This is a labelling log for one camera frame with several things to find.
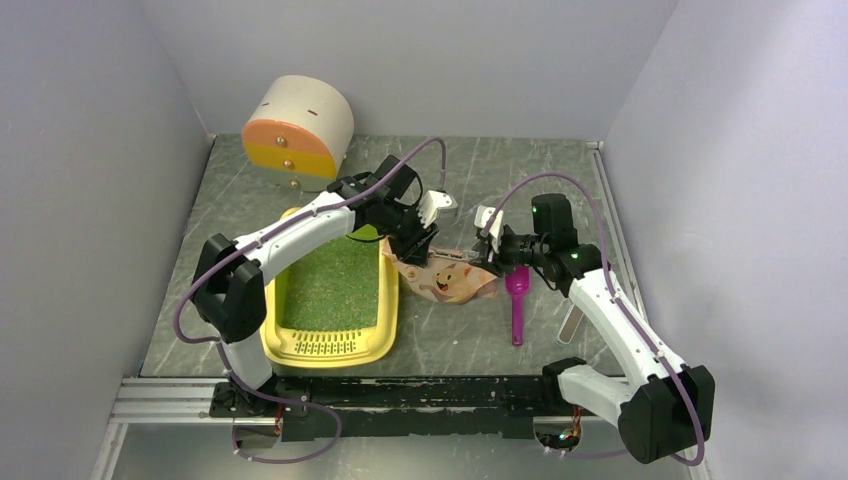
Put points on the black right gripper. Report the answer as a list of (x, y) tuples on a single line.
[(498, 264)]

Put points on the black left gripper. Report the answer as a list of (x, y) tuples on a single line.
[(416, 249)]

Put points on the orange cat litter bag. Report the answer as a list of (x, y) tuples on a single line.
[(444, 281)]

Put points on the magenta plastic scoop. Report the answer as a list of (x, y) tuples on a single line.
[(517, 285)]

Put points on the round cream drawer cabinet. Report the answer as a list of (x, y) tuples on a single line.
[(300, 132)]

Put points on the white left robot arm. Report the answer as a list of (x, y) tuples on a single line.
[(228, 290)]

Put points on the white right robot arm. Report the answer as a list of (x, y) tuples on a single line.
[(662, 406)]

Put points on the yellow litter box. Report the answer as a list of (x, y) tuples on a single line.
[(335, 308)]

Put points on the grey oval nail file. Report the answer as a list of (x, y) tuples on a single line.
[(570, 325)]

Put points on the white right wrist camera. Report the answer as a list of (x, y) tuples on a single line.
[(489, 222)]

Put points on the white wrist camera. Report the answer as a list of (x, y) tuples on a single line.
[(489, 222), (432, 204)]

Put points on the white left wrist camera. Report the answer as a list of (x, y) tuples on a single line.
[(432, 204)]

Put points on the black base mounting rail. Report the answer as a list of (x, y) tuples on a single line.
[(315, 407)]

